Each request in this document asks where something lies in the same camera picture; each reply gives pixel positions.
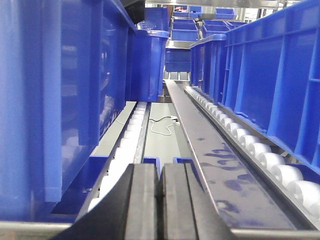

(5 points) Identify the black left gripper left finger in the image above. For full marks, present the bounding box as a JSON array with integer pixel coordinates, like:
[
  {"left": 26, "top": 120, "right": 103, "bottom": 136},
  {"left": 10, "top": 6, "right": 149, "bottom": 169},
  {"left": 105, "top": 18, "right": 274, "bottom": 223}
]
[{"left": 54, "top": 163, "right": 158, "bottom": 240}]

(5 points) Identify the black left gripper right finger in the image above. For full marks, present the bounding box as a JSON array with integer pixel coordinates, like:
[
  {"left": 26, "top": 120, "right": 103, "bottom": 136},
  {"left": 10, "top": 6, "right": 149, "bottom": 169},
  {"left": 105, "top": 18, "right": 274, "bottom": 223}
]
[{"left": 159, "top": 163, "right": 234, "bottom": 240}]

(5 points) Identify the white roller track left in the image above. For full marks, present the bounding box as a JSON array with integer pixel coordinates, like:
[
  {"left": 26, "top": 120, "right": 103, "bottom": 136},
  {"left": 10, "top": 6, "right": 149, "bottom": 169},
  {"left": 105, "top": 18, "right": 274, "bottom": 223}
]
[{"left": 87, "top": 101, "right": 148, "bottom": 212}]

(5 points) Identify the white roller track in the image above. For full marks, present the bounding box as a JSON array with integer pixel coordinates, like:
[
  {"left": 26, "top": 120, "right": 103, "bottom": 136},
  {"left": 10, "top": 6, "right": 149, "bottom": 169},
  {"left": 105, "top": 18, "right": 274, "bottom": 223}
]
[
  {"left": 184, "top": 86, "right": 320, "bottom": 227},
  {"left": 87, "top": 101, "right": 148, "bottom": 212}
]

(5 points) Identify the white roller track right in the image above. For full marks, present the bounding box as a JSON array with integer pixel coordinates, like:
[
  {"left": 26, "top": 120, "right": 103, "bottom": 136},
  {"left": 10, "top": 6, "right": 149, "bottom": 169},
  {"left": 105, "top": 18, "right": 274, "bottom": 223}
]
[{"left": 184, "top": 86, "right": 320, "bottom": 227}]

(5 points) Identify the steel front shelf bar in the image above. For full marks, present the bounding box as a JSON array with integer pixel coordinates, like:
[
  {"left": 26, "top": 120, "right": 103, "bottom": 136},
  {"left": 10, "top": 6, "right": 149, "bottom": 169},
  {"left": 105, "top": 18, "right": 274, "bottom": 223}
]
[{"left": 0, "top": 221, "right": 320, "bottom": 240}]

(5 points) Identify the blue bin lower level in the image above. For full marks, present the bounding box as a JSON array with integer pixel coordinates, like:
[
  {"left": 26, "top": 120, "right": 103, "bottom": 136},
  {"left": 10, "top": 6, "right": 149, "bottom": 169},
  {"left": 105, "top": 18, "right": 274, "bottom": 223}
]
[{"left": 165, "top": 48, "right": 191, "bottom": 72}]

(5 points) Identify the blue bin behind right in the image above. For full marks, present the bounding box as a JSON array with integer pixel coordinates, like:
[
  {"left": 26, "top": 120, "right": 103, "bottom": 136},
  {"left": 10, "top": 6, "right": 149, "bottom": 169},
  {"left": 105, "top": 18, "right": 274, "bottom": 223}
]
[{"left": 189, "top": 34, "right": 227, "bottom": 104}]

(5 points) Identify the large blue bin left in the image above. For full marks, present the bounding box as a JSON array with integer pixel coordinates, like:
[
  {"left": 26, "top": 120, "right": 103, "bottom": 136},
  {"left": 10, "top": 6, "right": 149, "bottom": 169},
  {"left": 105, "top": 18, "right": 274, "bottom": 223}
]
[{"left": 0, "top": 0, "right": 134, "bottom": 221}]

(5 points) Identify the large blue bin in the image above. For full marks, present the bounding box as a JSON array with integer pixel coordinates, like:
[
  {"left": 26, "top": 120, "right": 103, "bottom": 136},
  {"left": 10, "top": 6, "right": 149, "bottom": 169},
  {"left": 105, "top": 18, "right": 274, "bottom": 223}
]
[
  {"left": 221, "top": 0, "right": 320, "bottom": 172},
  {"left": 0, "top": 0, "right": 134, "bottom": 221}
]

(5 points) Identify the blue bin behind left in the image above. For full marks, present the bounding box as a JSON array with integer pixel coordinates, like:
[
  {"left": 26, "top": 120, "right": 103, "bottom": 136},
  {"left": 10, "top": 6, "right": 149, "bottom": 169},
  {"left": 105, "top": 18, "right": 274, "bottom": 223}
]
[{"left": 125, "top": 29, "right": 169, "bottom": 102}]

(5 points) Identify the large blue bin right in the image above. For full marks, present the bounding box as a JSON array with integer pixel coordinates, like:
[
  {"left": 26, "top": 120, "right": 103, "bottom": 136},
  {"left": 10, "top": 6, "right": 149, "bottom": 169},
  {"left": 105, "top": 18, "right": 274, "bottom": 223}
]
[{"left": 221, "top": 0, "right": 320, "bottom": 172}]

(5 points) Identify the small blue bin far centre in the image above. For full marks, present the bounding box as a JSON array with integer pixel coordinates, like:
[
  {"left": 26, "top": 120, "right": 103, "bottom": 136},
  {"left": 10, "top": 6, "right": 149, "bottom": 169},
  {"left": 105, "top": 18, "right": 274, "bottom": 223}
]
[{"left": 171, "top": 22, "right": 198, "bottom": 42}]

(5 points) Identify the grey metal divider rail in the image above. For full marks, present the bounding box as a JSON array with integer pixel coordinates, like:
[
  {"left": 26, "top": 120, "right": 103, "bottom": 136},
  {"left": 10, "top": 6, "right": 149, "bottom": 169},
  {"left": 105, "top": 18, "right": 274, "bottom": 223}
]
[{"left": 165, "top": 80, "right": 297, "bottom": 230}]

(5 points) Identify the white cable on floor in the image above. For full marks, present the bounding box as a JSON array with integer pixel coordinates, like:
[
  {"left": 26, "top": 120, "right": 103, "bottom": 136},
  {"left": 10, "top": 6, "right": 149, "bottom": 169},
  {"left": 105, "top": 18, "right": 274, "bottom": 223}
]
[{"left": 149, "top": 115, "right": 181, "bottom": 137}]

